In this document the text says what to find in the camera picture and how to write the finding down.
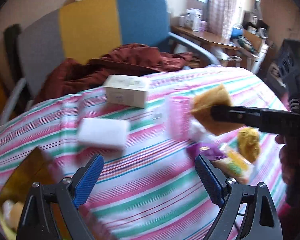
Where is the yellow knitted sock bundle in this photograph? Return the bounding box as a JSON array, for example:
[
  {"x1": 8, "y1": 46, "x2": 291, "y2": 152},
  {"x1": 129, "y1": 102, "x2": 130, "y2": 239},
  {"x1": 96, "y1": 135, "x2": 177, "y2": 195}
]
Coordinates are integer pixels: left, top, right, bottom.
[{"x1": 238, "y1": 127, "x2": 260, "y2": 163}]

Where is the tan sponge block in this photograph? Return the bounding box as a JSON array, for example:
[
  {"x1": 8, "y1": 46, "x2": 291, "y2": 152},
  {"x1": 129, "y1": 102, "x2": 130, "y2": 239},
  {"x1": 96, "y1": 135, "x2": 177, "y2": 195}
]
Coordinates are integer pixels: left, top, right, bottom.
[{"x1": 191, "y1": 85, "x2": 243, "y2": 136}]

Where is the person's right hand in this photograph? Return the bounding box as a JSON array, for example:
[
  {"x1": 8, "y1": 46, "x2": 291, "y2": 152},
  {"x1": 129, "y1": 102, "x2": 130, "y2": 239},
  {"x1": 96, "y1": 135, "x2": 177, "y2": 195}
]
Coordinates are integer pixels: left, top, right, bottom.
[{"x1": 275, "y1": 135, "x2": 300, "y2": 207}]

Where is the gold metal tray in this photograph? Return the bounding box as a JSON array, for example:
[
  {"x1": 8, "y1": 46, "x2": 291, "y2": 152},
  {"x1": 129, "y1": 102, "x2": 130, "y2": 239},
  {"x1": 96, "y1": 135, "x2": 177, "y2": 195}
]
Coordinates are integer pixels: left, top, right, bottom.
[{"x1": 0, "y1": 147, "x2": 71, "y2": 239}]

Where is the white foam block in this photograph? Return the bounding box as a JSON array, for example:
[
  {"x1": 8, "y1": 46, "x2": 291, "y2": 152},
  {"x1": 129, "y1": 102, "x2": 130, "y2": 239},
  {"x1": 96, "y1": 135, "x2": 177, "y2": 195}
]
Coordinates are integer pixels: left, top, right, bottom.
[{"x1": 77, "y1": 118, "x2": 130, "y2": 150}]

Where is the wooden desk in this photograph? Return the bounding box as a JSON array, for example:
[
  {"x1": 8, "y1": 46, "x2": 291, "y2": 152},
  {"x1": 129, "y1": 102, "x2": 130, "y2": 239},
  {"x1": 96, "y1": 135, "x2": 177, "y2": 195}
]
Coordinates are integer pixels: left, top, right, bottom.
[{"x1": 169, "y1": 26, "x2": 239, "y2": 67}]

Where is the flat tan sponge front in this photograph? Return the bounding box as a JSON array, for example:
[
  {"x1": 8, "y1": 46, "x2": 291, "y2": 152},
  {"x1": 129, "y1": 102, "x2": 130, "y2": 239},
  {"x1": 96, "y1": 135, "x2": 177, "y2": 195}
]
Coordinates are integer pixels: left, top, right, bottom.
[{"x1": 2, "y1": 200, "x2": 24, "y2": 231}]

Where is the striped pink green tablecloth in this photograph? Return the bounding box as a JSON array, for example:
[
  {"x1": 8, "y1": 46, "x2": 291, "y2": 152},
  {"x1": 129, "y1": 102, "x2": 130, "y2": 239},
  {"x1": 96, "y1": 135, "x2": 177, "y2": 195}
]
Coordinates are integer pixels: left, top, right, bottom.
[{"x1": 0, "y1": 67, "x2": 285, "y2": 239}]

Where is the patterned curtain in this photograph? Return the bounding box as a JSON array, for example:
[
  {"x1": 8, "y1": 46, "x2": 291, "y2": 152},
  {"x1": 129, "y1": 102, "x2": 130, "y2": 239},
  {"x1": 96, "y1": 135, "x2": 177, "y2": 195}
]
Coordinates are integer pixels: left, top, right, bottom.
[{"x1": 207, "y1": 0, "x2": 245, "y2": 40}]

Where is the cream cardboard box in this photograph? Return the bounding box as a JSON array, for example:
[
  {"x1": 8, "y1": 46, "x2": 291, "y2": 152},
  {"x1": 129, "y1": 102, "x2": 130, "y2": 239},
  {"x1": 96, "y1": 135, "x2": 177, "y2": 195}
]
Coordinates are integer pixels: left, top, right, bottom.
[{"x1": 103, "y1": 75, "x2": 151, "y2": 108}]

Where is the dark red cloth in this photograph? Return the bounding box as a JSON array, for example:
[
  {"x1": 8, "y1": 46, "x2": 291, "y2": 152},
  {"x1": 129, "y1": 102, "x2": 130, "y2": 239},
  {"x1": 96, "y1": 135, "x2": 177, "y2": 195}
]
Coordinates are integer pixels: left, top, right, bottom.
[{"x1": 33, "y1": 43, "x2": 193, "y2": 105}]

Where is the white box on desk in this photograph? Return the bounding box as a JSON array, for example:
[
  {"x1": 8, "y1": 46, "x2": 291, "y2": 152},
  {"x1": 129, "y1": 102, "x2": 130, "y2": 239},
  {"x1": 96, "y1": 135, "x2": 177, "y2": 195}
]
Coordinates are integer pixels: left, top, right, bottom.
[{"x1": 184, "y1": 8, "x2": 202, "y2": 32}]

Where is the grey yellow blue chair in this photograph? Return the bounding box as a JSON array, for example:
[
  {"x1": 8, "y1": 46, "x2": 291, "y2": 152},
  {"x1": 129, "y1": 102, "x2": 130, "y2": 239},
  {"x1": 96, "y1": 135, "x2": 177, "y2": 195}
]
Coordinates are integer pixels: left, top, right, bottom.
[{"x1": 0, "y1": 0, "x2": 218, "y2": 125}]

